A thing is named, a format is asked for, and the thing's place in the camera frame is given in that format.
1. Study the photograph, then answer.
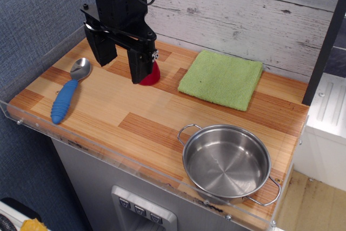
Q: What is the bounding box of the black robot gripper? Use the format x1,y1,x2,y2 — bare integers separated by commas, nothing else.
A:
81,0,157,84

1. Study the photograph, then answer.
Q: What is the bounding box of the blue handled metal spoon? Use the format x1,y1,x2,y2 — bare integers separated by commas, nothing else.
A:
50,57,91,124

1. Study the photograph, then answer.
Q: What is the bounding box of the clear acrylic table guard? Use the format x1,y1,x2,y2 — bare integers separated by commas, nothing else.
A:
3,28,308,230

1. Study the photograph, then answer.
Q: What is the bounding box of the black vertical post right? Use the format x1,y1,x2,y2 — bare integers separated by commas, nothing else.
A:
302,0,345,105

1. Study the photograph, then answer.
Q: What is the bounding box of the grey toy fridge cabinet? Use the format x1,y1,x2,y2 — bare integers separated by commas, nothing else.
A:
53,140,245,230

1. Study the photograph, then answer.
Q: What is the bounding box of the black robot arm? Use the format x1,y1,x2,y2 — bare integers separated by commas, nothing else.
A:
81,0,161,85

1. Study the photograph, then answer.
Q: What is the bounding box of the red plastic cone toy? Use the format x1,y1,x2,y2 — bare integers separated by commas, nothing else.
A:
139,61,161,86

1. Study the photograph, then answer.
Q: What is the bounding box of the green cloth rag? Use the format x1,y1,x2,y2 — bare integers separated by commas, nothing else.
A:
178,50,263,111

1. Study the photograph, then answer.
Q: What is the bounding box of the silver dispenser button panel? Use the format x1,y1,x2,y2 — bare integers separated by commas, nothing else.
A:
111,185,178,230

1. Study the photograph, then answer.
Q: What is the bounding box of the silver steel pan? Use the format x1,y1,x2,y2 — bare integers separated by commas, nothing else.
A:
179,124,281,207

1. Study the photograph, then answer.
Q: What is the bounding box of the white toy sink unit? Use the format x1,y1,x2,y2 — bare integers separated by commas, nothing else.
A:
292,73,345,190

